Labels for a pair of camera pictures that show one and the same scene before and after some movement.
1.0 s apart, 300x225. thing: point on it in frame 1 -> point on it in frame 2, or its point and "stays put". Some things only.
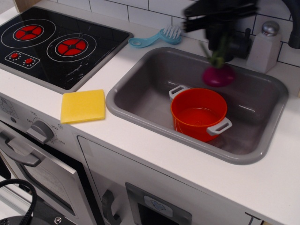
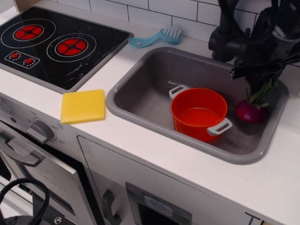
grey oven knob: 41,131 stays put
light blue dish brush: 170,33 stays put
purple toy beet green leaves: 218,74 -> 255,100
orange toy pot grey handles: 199,114 stays put
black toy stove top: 61,51 stays put
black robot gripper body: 222,16 -> 266,56
